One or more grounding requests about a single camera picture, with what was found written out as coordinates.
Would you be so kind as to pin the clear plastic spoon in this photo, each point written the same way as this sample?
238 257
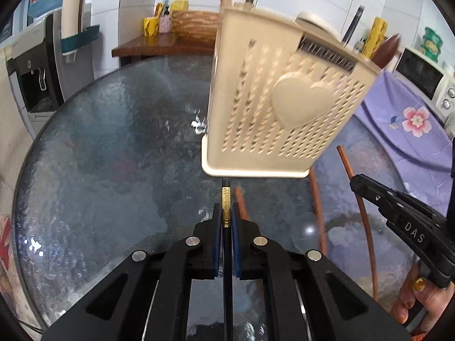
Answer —
305 234

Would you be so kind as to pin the yellow soap bottle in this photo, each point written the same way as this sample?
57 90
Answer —
179 5

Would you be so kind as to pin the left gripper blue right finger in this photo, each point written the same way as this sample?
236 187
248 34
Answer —
249 259

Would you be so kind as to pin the dark wooden side table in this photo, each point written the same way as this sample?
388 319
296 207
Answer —
161 45

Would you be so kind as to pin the yellow patterned roll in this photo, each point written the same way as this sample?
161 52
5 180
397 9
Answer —
375 37

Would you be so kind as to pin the long brown wooden chopstick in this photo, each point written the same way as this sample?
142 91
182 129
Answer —
317 204

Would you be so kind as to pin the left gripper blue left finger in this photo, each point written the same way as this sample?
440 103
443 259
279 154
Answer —
207 259

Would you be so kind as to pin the black gold chopstick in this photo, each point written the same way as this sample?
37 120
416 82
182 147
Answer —
227 255

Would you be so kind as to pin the cream plastic utensil basket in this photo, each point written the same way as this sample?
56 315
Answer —
281 90

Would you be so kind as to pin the right hand painted nails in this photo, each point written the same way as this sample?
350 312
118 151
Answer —
417 288

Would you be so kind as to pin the purple floral cloth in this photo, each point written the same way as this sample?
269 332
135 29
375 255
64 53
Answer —
415 141

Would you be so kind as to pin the paper towel roll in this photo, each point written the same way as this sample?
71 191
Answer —
71 18

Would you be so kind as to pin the water dispenser machine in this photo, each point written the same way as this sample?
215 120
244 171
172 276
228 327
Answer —
46 70

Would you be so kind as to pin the yellow mug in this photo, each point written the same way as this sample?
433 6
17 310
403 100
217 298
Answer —
151 24

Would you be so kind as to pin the white microwave oven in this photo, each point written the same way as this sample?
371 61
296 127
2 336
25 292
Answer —
434 85

